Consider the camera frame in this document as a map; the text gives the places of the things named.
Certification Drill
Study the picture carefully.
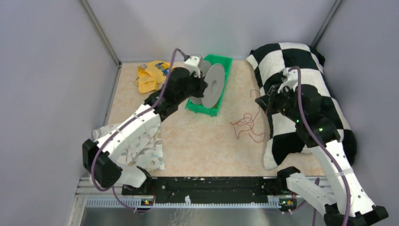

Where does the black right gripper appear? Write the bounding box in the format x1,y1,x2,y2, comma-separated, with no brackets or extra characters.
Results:
255,84,303,123

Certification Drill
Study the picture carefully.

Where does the grey cable spool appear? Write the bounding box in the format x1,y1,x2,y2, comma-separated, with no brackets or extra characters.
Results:
190,60,225,108

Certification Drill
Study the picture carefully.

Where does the red cable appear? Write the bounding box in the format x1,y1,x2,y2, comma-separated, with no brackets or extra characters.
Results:
230,89,266,144

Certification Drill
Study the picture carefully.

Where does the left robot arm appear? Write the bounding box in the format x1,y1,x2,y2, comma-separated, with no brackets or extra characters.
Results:
82,67,208,195

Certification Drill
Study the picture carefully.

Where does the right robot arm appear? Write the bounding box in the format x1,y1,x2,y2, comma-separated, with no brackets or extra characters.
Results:
255,85,389,226

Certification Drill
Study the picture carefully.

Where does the yellow printed cloth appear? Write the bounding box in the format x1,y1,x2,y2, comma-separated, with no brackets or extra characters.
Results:
136,60,170,94

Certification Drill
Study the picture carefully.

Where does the black white checkered pillow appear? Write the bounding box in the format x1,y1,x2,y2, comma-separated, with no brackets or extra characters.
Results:
246,42,358,170

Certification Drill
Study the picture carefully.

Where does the green compartment bin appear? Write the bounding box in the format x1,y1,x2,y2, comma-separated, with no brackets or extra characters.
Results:
185,54,233,117

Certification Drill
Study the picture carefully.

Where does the white animal print cloth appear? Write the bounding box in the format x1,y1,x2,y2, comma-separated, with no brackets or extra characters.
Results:
91,123,166,173

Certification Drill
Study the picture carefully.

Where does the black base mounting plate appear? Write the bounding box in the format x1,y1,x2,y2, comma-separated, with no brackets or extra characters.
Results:
122,177,298,207

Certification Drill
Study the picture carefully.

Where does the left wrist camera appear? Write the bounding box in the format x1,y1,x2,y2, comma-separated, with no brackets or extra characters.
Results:
184,54,203,78

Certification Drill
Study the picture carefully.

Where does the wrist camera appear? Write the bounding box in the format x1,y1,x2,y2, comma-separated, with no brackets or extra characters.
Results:
277,66,302,93
184,54,203,78

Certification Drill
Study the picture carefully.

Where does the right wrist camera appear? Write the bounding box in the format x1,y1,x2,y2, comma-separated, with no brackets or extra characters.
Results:
277,66,302,93

